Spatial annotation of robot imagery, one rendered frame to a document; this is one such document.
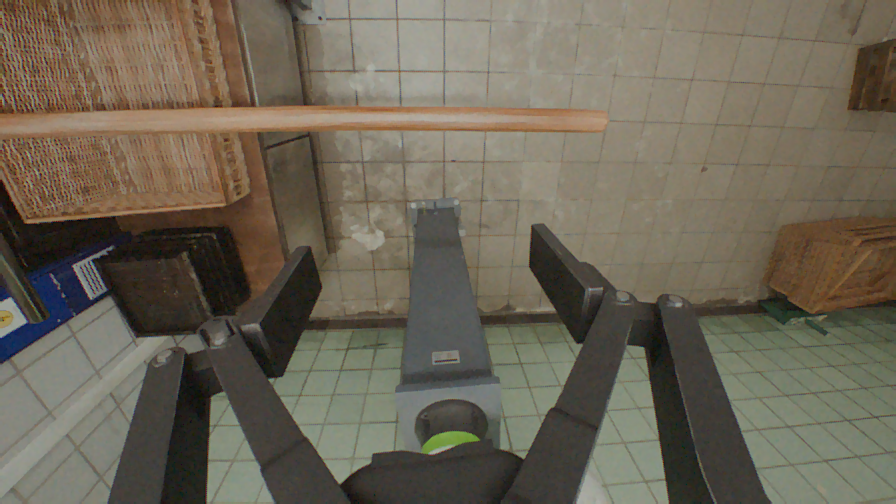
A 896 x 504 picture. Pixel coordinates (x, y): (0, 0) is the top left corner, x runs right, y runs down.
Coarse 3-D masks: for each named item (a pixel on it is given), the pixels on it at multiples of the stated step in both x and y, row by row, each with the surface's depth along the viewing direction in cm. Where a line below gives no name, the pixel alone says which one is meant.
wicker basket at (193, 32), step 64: (0, 0) 68; (64, 0) 78; (128, 0) 79; (192, 0) 81; (0, 64) 69; (128, 64) 86; (192, 64) 76; (64, 192) 84; (128, 192) 100; (192, 192) 100
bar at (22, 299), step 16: (304, 0) 121; (320, 0) 129; (304, 16) 131; (320, 16) 130; (0, 240) 48; (0, 256) 48; (0, 272) 49; (16, 272) 50; (16, 288) 50; (32, 288) 52; (16, 304) 51; (32, 304) 52; (32, 320) 53
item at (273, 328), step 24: (288, 264) 16; (312, 264) 18; (288, 288) 15; (312, 288) 18; (264, 312) 13; (288, 312) 15; (264, 336) 13; (288, 336) 15; (264, 360) 13; (288, 360) 14
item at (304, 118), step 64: (0, 128) 37; (64, 128) 38; (128, 128) 38; (192, 128) 39; (256, 128) 40; (320, 128) 40; (384, 128) 41; (448, 128) 41; (512, 128) 42; (576, 128) 42
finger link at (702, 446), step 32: (672, 320) 11; (672, 352) 10; (704, 352) 10; (672, 384) 9; (704, 384) 9; (672, 416) 9; (704, 416) 8; (672, 448) 9; (704, 448) 7; (736, 448) 7; (672, 480) 8; (704, 480) 7; (736, 480) 7
